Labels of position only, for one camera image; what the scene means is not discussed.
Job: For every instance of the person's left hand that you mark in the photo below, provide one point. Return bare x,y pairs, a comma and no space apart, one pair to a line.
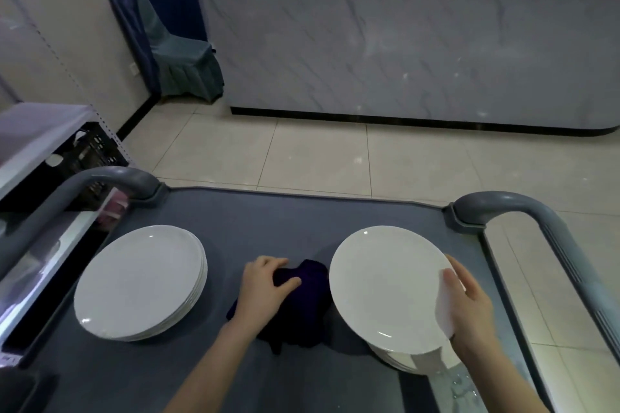
261,291

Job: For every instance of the person's right hand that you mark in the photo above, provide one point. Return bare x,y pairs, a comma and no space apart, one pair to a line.
472,320

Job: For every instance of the dark blue cleaning cloth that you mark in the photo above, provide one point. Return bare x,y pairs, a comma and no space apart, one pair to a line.
305,311

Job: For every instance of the stack of white plates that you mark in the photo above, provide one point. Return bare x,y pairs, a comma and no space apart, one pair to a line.
421,364

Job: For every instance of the white round plate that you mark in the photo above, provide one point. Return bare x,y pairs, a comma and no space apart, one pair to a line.
135,282
382,282

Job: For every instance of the person's left forearm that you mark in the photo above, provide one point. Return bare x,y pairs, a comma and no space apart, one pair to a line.
208,369

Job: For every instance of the person's right forearm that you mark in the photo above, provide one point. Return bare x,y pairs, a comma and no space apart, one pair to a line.
499,379

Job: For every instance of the grey service cart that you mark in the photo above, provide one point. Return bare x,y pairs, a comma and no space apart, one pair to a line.
242,219

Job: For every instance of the black plastic crate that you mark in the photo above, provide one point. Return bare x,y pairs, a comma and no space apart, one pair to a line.
97,151

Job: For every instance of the chair with grey-green cover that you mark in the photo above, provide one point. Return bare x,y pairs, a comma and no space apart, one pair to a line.
184,69

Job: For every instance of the small white cup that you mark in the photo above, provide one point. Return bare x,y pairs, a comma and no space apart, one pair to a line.
53,161

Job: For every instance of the marble bar counter black top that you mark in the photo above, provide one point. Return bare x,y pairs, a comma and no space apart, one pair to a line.
387,49

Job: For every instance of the white metal shelf rack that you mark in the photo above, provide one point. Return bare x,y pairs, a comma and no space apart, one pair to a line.
29,132

